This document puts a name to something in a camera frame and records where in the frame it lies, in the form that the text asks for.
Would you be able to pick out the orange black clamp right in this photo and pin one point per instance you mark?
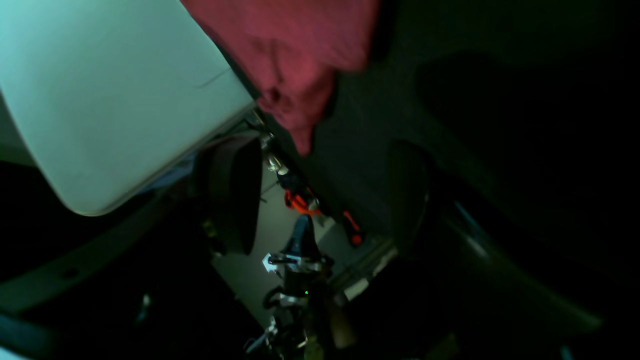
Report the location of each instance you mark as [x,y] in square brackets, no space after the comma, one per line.
[305,202]

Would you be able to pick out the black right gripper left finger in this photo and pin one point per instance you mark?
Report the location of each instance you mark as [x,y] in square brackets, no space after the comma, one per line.
[228,176]

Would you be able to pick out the black table cloth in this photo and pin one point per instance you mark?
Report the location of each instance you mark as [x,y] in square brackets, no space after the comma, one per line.
[532,103]

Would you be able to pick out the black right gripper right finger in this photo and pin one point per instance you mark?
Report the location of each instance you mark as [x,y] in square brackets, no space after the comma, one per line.
[416,198]

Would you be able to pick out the maroon long-sleeve T-shirt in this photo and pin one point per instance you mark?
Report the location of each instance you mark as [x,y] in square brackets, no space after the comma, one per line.
[291,51]

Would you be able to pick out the blue clamp handle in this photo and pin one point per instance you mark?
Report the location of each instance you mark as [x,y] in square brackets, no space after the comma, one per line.
[302,242]

